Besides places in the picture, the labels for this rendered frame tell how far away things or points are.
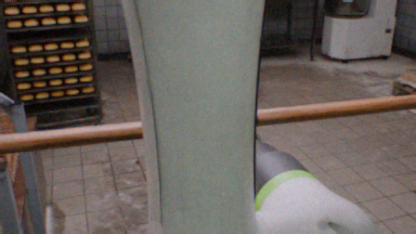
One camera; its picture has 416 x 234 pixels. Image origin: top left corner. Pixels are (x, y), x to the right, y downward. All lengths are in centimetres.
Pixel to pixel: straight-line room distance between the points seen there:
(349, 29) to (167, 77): 546
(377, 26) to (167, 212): 571
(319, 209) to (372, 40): 559
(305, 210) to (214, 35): 22
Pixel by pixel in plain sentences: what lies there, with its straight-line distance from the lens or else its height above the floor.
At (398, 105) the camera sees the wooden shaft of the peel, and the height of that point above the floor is 117.
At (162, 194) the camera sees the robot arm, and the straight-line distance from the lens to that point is 33.
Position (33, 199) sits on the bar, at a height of 56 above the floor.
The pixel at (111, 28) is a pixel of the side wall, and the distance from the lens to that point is 576.
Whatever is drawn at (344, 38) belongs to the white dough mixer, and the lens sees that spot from 574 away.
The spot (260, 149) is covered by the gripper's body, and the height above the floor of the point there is 121.
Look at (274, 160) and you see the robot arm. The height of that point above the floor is 122.
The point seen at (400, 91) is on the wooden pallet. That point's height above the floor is 6.
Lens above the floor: 147
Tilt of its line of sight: 23 degrees down
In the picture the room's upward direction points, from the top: straight up
